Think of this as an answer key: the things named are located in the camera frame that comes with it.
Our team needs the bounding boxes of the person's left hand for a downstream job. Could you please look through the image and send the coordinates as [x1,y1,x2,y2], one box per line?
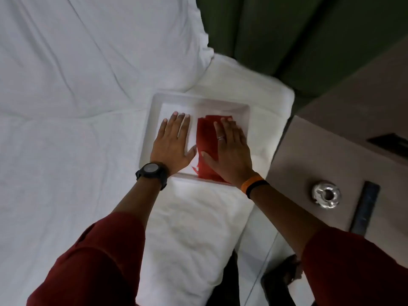
[150,111,198,176]

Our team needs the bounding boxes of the person's right hand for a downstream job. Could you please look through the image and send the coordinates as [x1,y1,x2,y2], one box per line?
[201,117,256,188]

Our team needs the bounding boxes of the red cloth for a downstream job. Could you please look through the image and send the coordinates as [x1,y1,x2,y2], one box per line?
[191,115,235,184]

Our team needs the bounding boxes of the white square tray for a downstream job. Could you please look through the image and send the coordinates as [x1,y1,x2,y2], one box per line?
[138,90,251,187]

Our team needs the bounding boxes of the person's left forearm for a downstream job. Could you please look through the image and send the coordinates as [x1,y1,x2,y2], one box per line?
[111,176,166,230]

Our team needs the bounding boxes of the person's right forearm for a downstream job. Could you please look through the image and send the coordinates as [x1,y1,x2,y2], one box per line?
[250,185,326,259]

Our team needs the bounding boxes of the black wristwatch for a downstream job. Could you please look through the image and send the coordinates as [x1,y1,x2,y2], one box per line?
[135,162,170,191]

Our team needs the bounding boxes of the orange wristband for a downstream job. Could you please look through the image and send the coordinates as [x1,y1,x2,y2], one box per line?
[240,175,265,195]

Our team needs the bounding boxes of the white folded towel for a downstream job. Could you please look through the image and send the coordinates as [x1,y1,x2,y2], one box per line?
[137,53,296,306]

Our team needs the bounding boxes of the beige nightstand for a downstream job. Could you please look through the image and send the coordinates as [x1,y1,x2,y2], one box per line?
[265,116,408,269]

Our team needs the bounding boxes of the silver round ashtray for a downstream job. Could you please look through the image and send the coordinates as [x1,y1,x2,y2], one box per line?
[311,180,342,210]

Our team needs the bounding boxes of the white bed duvet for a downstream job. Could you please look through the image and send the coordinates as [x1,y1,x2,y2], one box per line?
[0,0,215,306]

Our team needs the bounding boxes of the green padded headboard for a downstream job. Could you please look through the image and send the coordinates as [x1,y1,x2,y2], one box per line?
[195,0,408,104]

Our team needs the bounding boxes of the black trousers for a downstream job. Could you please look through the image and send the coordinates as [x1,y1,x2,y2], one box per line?
[205,250,241,306]

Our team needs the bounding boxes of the black shoe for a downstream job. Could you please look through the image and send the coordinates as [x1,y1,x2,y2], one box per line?
[260,254,304,306]

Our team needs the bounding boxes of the dark flat bar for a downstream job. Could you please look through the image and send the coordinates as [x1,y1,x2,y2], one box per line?
[349,180,381,237]

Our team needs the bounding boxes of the dark red left sleeve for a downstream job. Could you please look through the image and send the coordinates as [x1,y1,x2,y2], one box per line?
[26,211,146,306]

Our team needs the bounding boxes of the dark red sleeve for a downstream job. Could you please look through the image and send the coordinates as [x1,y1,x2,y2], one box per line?
[26,211,146,306]
[301,226,408,306]

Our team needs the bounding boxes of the dark red right sleeve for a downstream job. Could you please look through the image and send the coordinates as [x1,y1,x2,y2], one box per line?
[301,226,408,306]

